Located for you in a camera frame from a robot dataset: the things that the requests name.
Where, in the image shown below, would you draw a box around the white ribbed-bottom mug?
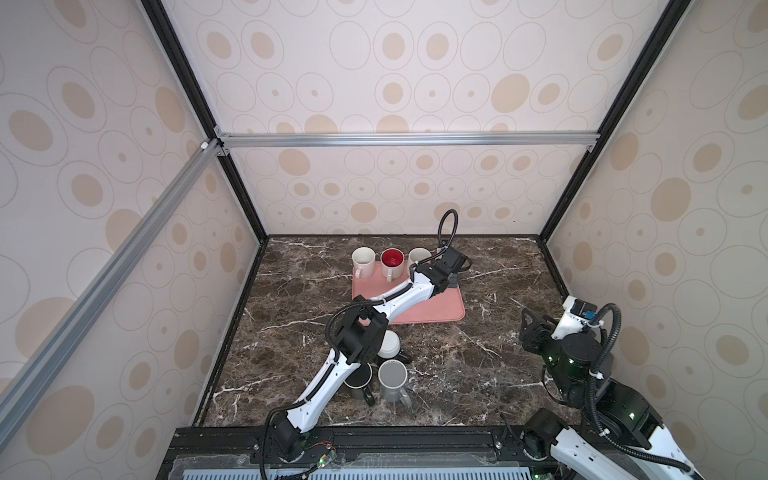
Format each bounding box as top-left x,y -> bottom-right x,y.
407,247 -> 432,267

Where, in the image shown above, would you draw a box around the pink rectangular tray mat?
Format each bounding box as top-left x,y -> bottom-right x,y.
352,264 -> 465,325

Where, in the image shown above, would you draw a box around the cream mug red inside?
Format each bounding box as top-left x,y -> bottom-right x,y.
380,248 -> 406,283

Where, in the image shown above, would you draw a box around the pale pink mug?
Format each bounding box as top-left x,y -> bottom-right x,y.
351,247 -> 376,279

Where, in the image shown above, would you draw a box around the white mug black handle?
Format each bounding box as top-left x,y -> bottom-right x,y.
377,330 -> 412,365

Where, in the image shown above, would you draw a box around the grey mug front row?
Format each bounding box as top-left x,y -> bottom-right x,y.
377,359 -> 412,409

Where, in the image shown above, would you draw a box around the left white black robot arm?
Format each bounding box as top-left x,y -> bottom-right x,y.
260,245 -> 472,461

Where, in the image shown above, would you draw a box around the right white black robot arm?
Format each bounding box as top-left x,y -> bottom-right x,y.
519,300 -> 701,479

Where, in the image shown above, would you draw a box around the black mug white rim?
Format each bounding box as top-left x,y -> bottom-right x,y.
344,364 -> 376,407

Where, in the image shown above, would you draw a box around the left slanted aluminium bar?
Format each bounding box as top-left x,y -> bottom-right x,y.
1,138 -> 222,448

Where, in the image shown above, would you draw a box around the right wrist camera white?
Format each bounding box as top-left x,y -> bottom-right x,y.
551,295 -> 601,340

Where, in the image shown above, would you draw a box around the horizontal aluminium frame bar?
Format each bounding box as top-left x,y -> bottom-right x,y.
220,130 -> 600,149

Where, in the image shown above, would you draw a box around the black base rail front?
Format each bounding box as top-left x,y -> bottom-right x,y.
155,424 -> 673,480

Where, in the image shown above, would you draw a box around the right black corner post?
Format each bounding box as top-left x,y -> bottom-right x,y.
539,0 -> 693,245

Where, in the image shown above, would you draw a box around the black corner post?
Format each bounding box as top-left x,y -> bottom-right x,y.
539,0 -> 693,245
140,0 -> 269,243

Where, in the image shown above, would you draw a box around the left black corner post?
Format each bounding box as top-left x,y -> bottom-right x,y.
140,0 -> 269,243

